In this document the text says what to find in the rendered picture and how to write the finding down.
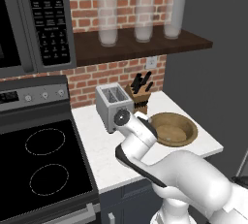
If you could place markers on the dark grey cupboard door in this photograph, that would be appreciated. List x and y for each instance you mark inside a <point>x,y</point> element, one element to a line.
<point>129,207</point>

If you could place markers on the black stove hob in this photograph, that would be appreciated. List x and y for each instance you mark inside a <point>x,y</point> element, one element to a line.
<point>38,156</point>

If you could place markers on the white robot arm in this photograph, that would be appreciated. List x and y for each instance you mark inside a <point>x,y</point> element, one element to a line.
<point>190,182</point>

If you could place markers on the white wall socket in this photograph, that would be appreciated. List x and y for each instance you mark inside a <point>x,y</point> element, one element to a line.
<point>151,62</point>

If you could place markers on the microwave oven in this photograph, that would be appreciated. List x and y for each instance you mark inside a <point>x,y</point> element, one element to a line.
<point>35,21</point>

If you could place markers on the wooden knife block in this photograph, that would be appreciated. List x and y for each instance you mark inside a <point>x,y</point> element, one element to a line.
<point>140,97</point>

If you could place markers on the wooden bowl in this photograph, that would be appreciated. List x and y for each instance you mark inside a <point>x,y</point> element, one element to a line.
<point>174,129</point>

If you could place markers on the silver stove knob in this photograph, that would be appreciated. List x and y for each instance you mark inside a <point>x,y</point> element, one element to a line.
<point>44,95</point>
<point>28,98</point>
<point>60,92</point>

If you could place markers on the clear glass jar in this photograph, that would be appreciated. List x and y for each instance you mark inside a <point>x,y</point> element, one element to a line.
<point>108,24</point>
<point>174,16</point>
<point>144,19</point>

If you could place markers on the silver toaster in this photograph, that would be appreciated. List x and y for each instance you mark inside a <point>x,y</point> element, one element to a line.
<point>111,105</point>

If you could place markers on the dark wooden shelf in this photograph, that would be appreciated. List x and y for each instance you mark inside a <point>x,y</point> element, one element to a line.
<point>135,45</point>

